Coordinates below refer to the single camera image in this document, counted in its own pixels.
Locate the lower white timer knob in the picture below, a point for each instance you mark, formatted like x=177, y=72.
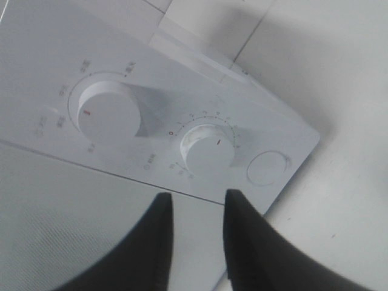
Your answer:
x=208, y=151

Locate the upper white power knob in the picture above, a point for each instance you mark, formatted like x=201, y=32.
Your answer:
x=108, y=113

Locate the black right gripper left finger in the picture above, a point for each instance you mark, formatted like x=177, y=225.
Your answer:
x=141, y=261

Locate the round door release button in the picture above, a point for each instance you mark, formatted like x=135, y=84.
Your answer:
x=267, y=168

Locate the white microwave oven body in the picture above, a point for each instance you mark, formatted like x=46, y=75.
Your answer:
x=51, y=51

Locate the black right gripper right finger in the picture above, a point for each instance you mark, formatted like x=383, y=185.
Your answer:
x=259, y=258

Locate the white microwave door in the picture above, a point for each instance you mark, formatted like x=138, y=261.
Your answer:
x=58, y=219

